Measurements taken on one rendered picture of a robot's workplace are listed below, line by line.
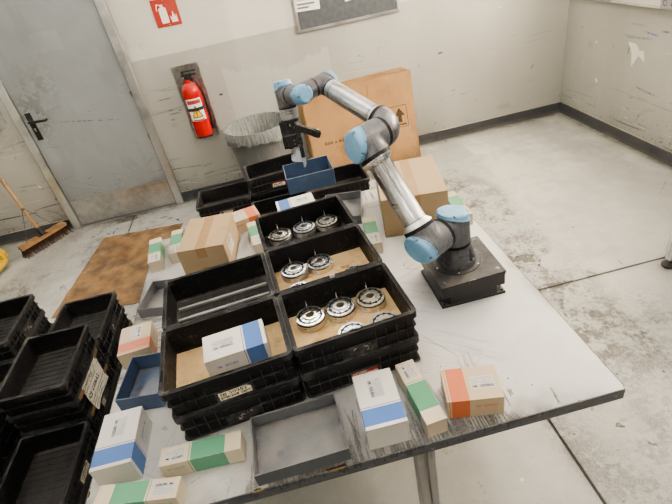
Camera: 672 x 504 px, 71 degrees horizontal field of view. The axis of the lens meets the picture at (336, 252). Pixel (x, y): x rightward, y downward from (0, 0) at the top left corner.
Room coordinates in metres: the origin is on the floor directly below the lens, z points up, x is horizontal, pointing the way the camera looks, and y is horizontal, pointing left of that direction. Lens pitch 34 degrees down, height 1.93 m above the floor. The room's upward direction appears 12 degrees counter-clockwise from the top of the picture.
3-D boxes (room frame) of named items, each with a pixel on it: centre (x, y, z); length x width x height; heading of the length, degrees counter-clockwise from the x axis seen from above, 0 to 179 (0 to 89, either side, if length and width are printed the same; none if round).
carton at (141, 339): (1.44, 0.83, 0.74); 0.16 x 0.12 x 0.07; 8
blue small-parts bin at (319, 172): (1.87, 0.04, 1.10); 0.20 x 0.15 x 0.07; 94
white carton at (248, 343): (1.14, 0.37, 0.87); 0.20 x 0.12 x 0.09; 100
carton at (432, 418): (0.93, -0.16, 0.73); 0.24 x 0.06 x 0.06; 9
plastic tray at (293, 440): (0.88, 0.22, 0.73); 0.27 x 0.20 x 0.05; 95
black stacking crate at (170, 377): (1.13, 0.41, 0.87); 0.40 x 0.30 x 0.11; 99
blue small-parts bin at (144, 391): (1.23, 0.75, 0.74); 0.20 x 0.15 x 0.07; 177
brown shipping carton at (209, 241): (2.01, 0.59, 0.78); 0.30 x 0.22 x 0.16; 176
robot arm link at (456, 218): (1.46, -0.44, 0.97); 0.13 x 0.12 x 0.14; 123
